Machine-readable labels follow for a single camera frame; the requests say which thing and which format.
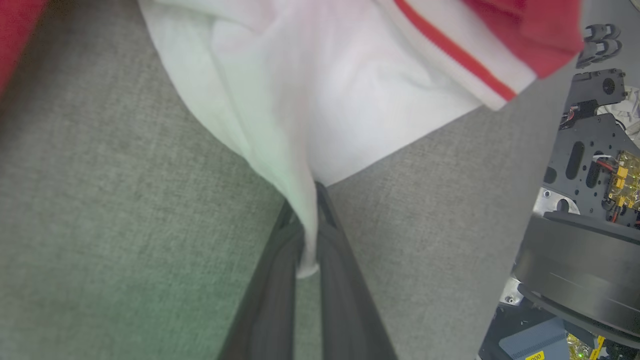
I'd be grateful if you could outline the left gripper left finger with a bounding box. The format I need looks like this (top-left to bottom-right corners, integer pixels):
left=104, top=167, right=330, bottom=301
left=217, top=200, right=306, bottom=360

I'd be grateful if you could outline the red and white garment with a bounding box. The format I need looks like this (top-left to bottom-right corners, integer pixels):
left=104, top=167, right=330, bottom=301
left=0, top=0, right=586, bottom=279

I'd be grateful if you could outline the grey fabric sofa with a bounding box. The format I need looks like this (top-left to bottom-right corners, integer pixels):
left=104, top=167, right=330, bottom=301
left=0, top=0, right=576, bottom=360

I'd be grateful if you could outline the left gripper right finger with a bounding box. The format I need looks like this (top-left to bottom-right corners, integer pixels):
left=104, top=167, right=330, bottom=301
left=315, top=182, right=399, bottom=360

